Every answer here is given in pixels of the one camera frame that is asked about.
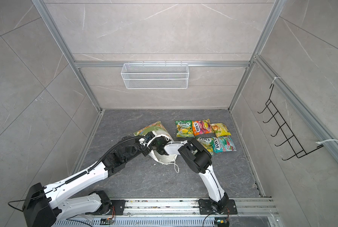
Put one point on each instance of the aluminium mounting rail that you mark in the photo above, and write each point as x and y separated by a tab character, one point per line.
166	207

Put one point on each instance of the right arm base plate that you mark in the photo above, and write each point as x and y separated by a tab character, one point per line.
225	206

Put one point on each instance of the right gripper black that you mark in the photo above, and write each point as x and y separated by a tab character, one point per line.
153	145

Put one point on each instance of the small green snack packet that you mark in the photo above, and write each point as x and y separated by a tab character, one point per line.
184	128

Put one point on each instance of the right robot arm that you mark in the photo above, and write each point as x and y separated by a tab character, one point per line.
197	157

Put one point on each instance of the white cable tie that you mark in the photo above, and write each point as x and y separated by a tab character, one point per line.
328	140

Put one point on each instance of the aluminium frame profile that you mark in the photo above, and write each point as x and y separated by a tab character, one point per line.
313	122

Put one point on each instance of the yellow green snack packet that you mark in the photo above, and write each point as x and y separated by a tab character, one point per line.
207	143

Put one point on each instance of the small green circuit board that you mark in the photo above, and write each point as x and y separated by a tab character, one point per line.
221	222

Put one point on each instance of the black wire hook rack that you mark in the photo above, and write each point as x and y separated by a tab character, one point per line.
290	139

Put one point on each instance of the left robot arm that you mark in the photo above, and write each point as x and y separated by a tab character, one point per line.
41	203

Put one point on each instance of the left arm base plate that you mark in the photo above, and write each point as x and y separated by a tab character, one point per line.
109	208

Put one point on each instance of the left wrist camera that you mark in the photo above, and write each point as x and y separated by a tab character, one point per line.
149	137

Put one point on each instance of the orange snack packet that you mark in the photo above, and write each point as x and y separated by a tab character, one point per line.
201	127

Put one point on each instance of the floral paper bag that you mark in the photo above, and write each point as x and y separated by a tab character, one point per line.
159	130

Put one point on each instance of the white wire mesh basket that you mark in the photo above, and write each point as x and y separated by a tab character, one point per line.
155	75

